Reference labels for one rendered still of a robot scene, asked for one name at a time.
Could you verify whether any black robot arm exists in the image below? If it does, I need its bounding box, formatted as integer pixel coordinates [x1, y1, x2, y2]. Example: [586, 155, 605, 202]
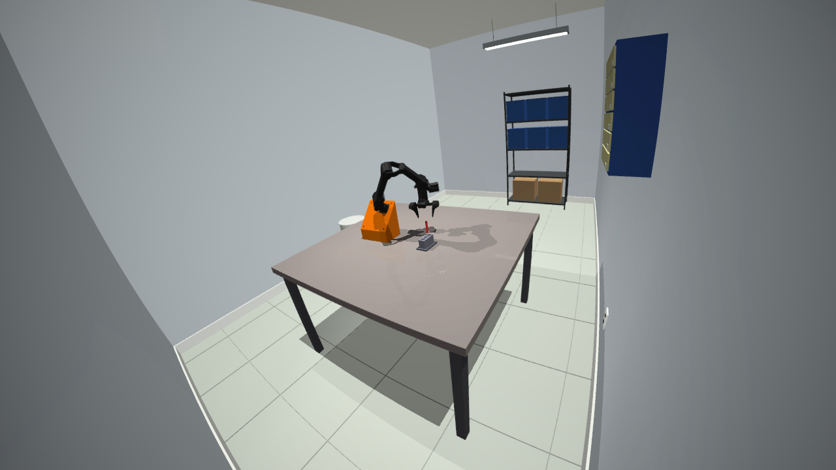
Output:
[372, 161, 440, 213]

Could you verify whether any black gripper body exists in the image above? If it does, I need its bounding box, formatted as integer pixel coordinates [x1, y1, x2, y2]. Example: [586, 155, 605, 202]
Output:
[409, 194, 440, 209]

